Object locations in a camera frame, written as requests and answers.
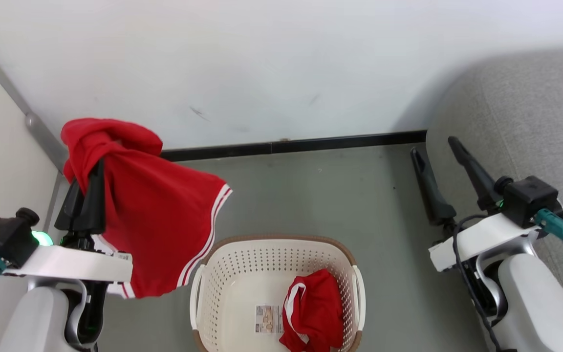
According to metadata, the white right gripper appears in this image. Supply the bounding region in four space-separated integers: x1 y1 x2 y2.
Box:
411 136 553 272

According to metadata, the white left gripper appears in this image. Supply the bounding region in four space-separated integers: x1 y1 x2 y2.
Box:
4 159 133 285

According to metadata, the red shirt with striped hem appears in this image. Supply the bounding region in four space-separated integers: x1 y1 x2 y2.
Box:
61 118 233 299

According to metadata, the red garment with white lettering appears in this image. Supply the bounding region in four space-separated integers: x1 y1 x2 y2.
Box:
279 268 346 352

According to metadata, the cream perforated laundry basket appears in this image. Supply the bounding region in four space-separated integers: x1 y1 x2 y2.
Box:
189 235 366 352

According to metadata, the grey fabric sofa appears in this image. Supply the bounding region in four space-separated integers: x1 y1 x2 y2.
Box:
425 46 563 328

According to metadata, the black baseboard strip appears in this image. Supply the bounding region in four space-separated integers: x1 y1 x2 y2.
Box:
160 130 428 162

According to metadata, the paper barcode label sticker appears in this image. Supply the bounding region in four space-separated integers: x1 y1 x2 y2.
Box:
255 305 284 335

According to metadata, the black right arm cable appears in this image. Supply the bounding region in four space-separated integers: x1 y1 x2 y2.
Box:
452 214 505 352

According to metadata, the teal right cable connector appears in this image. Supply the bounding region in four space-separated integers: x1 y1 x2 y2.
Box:
535 208 563 250

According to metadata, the grey metal wall rail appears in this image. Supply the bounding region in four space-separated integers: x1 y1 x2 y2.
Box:
0 27 69 173

